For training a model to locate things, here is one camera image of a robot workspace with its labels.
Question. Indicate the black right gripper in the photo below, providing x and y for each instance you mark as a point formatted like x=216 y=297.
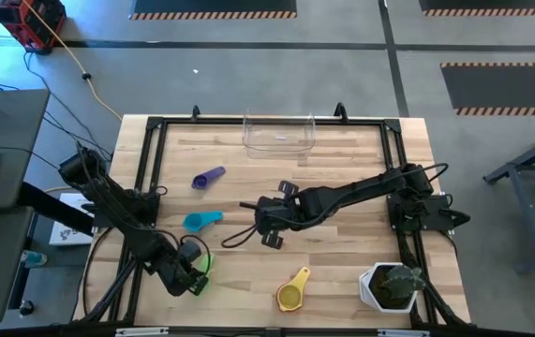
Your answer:
x=274 y=215

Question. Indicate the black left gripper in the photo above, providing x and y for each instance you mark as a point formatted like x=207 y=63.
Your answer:
x=175 y=278

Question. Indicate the green plastic measuring cup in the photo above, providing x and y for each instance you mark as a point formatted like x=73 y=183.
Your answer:
x=207 y=264

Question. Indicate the teal plastic measuring cup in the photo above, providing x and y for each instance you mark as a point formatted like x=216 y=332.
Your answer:
x=194 y=222

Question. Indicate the yellow plastic measuring cup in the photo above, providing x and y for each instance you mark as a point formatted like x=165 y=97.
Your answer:
x=290 y=297

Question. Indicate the purple plastic measuring cup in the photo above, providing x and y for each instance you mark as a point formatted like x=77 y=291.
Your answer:
x=200 y=181

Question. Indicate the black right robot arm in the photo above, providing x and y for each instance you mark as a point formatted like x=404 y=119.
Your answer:
x=365 y=187

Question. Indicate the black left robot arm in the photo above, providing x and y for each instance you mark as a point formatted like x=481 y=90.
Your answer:
x=108 y=192

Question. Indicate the clear plastic basket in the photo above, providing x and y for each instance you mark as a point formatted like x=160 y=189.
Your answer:
x=278 y=145

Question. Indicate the potted plant in white pot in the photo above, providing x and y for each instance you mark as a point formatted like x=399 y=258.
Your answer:
x=365 y=290

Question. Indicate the black clamp hook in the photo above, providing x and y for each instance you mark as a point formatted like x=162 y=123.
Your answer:
x=195 y=113
x=340 y=112

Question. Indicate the green cactus plant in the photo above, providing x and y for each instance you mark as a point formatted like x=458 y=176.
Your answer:
x=400 y=281

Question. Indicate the white printed box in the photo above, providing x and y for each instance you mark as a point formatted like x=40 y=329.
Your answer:
x=68 y=234

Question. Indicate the teal bottle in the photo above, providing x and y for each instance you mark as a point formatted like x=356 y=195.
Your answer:
x=35 y=258

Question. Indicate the black caster wheel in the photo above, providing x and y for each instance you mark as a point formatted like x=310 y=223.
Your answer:
x=26 y=307

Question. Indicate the black hazard-striped floor mat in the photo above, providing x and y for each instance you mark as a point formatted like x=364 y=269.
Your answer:
x=506 y=86
x=211 y=5
x=492 y=4

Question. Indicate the black metal side table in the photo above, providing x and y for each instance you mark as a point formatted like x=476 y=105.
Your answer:
x=528 y=220

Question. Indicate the grey desk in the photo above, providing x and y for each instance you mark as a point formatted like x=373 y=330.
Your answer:
x=9 y=121

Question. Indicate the red and black machine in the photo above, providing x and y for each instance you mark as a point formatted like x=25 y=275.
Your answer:
x=37 y=23

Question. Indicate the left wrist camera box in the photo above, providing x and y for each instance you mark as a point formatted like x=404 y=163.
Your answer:
x=190 y=251

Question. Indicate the silver metal bracket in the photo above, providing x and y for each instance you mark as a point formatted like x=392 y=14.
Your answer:
x=140 y=332
x=403 y=333

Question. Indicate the black aluminium table frame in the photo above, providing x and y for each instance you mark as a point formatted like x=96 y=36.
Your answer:
x=201 y=121

